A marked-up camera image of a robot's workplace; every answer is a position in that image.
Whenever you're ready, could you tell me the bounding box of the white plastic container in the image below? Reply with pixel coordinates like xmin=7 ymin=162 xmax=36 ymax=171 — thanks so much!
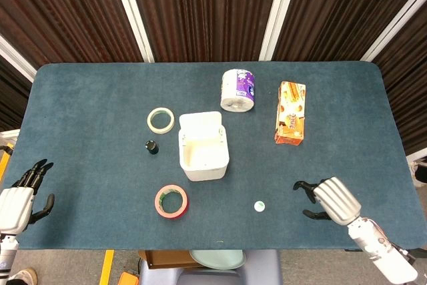
xmin=178 ymin=111 xmax=230 ymax=182

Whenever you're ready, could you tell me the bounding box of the grey plastic stool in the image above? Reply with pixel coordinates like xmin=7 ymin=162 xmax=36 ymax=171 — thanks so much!
xmin=138 ymin=250 xmax=284 ymax=285

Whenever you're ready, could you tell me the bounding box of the pale green round plate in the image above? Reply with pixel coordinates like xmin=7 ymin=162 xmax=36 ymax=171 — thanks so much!
xmin=189 ymin=250 xmax=247 ymax=270

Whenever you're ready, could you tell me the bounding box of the white partition post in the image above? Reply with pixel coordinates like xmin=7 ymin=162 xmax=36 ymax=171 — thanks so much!
xmin=361 ymin=0 xmax=427 ymax=62
xmin=108 ymin=0 xmax=155 ymax=63
xmin=258 ymin=0 xmax=303 ymax=62
xmin=0 ymin=35 xmax=37 ymax=83

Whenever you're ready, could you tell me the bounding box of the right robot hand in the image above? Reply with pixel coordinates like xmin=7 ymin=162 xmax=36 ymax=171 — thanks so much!
xmin=293 ymin=176 xmax=362 ymax=226

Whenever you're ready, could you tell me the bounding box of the small black bottle cap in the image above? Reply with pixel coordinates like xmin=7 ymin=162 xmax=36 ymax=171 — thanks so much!
xmin=144 ymin=139 xmax=159 ymax=156

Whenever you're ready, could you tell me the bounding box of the blue table mat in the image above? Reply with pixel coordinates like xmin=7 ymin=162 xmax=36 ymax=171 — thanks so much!
xmin=1 ymin=61 xmax=427 ymax=252

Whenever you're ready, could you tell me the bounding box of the purple wrapped paper towel roll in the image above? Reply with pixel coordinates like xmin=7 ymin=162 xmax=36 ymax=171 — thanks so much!
xmin=219 ymin=68 xmax=257 ymax=113

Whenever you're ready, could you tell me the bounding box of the red tape roll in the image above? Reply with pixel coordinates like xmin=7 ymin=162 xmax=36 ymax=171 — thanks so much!
xmin=153 ymin=184 xmax=189 ymax=220

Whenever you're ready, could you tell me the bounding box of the person's shoe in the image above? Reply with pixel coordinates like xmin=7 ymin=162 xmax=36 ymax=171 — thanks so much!
xmin=7 ymin=267 xmax=38 ymax=285

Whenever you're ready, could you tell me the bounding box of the yellow floor tape strip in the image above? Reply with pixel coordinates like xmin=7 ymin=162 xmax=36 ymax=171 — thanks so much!
xmin=99 ymin=250 xmax=115 ymax=285

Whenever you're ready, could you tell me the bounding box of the orange snack box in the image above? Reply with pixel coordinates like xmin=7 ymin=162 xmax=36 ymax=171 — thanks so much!
xmin=274 ymin=81 xmax=307 ymax=146

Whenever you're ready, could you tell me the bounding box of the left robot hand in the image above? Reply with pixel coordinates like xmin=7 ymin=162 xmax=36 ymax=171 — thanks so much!
xmin=0 ymin=159 xmax=55 ymax=235

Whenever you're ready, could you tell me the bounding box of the orange object on floor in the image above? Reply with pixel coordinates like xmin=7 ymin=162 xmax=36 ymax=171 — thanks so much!
xmin=117 ymin=272 xmax=139 ymax=285

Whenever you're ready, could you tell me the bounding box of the brown cardboard box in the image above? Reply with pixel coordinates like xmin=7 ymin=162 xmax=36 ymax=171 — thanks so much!
xmin=137 ymin=250 xmax=203 ymax=270

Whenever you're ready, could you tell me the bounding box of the cream masking tape roll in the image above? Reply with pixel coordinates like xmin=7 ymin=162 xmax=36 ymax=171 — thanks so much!
xmin=147 ymin=107 xmax=175 ymax=135

